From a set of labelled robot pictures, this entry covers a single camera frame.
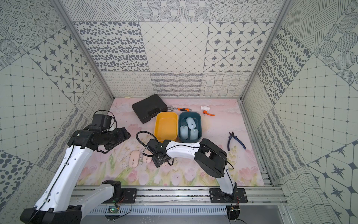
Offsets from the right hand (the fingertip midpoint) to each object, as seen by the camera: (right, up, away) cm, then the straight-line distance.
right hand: (164, 159), depth 86 cm
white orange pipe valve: (+30, +32, +25) cm, 50 cm away
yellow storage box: (-1, +19, +16) cm, 25 cm away
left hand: (-17, +16, -14) cm, 28 cm away
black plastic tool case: (-15, +33, +23) cm, 43 cm away
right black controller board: (+38, -22, -15) cm, 47 cm away
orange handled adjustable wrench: (+10, +32, +27) cm, 43 cm away
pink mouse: (-19, 0, -1) cm, 19 cm away
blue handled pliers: (+47, +13, +12) cm, 50 cm away
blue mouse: (+20, +14, +10) cm, 26 cm away
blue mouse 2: (+17, +22, +15) cm, 32 cm away
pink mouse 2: (-11, 0, -1) cm, 11 cm away
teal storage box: (+22, +26, +16) cm, 38 cm away
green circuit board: (-25, -22, -15) cm, 36 cm away
